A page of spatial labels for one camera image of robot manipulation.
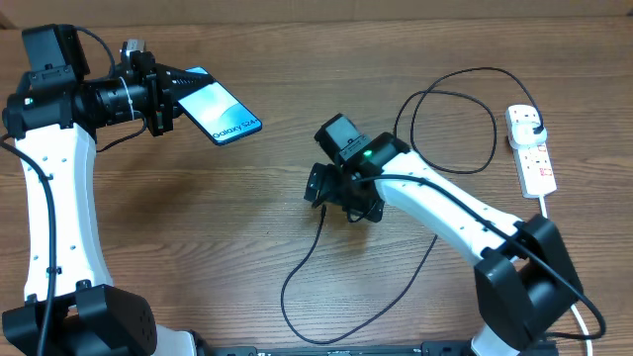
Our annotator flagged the blue-screen Samsung smartphone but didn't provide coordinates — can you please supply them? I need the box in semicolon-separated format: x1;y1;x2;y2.
178;66;263;145

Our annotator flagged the white power strip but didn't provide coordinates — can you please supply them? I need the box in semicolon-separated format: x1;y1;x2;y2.
504;105;557;199

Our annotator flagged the black USB charging cable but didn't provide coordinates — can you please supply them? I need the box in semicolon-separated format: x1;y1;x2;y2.
280;66;546;346

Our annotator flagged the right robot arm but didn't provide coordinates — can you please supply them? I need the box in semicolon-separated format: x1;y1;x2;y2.
305;114;583;355

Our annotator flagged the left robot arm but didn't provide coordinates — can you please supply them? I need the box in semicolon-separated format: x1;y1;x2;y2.
1;24;215;355

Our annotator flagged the white USB charger plug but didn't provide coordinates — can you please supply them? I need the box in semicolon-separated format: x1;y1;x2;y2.
508;122;548;150

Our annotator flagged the white power strip cord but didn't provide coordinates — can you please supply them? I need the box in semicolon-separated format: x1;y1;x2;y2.
537;195;594;356

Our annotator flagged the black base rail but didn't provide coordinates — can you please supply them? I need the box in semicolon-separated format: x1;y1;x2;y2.
197;337;560;356

